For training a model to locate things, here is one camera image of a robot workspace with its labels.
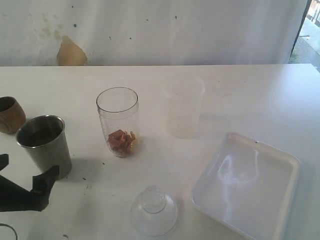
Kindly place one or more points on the brown wooden cup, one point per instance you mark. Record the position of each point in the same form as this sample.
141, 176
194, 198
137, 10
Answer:
12, 116

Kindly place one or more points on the translucent white plastic cup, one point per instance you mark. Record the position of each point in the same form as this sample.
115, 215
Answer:
183, 104

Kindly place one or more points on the stainless steel cup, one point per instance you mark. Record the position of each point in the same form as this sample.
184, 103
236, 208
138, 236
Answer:
44, 139

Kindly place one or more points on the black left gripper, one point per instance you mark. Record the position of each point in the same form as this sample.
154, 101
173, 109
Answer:
14, 198

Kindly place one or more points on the clear dome shaker lid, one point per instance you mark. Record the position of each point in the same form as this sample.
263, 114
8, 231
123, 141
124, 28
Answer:
153, 213

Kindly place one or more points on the clear glass rim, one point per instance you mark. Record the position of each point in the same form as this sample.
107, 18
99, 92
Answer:
7, 232

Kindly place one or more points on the white square plastic tray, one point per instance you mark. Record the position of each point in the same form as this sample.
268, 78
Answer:
248, 187

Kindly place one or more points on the brown and yellow food pieces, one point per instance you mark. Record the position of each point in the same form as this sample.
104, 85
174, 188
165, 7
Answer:
122, 143

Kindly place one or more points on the clear plastic shaker tumbler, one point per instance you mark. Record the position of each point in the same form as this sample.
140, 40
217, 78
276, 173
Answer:
118, 109

